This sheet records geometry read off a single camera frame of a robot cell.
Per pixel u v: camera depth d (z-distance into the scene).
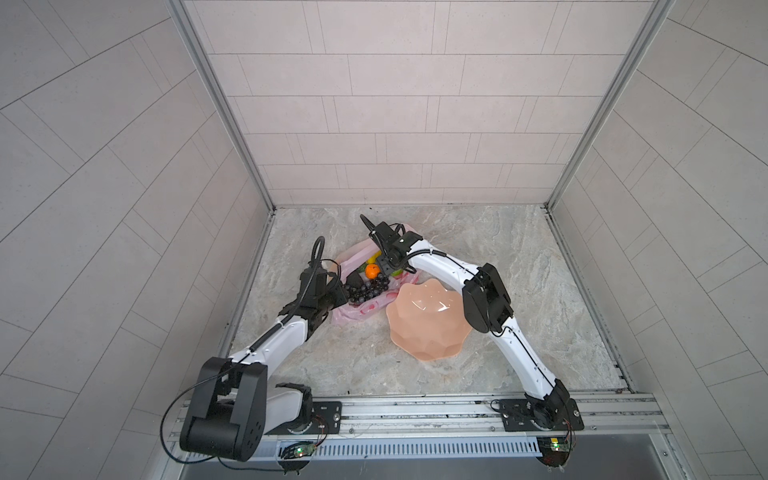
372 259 0.92
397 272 0.93
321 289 0.70
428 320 0.86
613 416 0.72
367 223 0.84
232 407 0.40
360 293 0.89
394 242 0.74
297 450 0.65
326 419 0.71
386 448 1.05
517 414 0.70
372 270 0.94
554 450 0.68
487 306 0.59
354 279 0.92
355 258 0.87
